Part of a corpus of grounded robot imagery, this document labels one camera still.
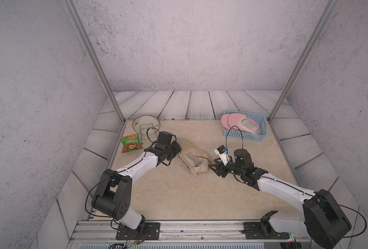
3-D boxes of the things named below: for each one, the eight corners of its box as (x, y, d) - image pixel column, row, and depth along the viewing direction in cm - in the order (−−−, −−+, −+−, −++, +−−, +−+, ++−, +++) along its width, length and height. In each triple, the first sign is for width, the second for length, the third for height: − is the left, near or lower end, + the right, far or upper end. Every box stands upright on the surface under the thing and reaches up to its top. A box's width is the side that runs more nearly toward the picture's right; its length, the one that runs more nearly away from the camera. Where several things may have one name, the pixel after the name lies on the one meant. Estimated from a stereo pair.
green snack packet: (124, 155, 104) (121, 150, 100) (122, 141, 111) (119, 137, 107) (142, 149, 106) (140, 145, 103) (139, 136, 114) (137, 132, 110)
